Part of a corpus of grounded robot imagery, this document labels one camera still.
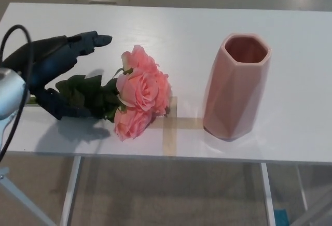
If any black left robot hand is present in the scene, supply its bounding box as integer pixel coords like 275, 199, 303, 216
2, 31, 114, 121

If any pink artificial rose bouquet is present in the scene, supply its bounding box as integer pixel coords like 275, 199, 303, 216
27, 44, 172, 143

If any pink faceted ceramic vase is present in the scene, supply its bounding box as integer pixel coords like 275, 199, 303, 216
202, 32, 273, 141

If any white table leg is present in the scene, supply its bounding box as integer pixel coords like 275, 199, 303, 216
59, 156, 84, 226
297, 165, 309, 211
260, 162, 276, 226

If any grey metal stand leg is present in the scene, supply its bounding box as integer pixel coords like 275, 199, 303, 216
0, 167, 58, 226
295, 192, 332, 226

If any long beige tape strip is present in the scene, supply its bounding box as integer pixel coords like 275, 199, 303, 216
162, 96, 178, 157

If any short beige tape strip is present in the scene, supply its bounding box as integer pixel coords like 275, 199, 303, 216
150, 117, 204, 131

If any teal floor tape patch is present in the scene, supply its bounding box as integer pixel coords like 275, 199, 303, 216
274, 207, 289, 226

